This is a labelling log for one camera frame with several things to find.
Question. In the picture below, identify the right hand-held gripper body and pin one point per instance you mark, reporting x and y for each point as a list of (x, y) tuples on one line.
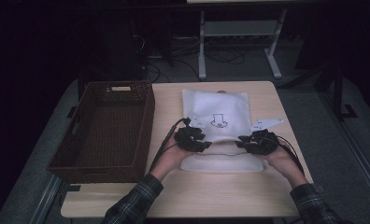
[(262, 143)]

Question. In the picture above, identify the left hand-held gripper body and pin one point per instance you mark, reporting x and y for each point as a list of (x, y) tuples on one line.
[(187, 140)]

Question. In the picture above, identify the white mesh laundry bag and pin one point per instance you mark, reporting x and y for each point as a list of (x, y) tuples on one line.
[(220, 105)]

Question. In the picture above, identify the brown woven basket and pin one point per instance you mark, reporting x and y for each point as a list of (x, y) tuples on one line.
[(111, 140)]

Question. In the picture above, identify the person's left hand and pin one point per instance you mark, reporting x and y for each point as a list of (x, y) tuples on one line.
[(169, 158)]

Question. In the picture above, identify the person's right hand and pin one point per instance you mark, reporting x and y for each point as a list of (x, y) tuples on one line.
[(286, 165)]

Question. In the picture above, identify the black metal stand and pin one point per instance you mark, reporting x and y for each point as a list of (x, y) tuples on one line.
[(338, 93)]

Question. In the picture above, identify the aluminium floor rail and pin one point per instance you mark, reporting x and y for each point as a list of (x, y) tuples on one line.
[(46, 199), (354, 143)]

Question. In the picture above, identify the white metal desk frame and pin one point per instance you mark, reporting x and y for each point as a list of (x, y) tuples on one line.
[(239, 28)]

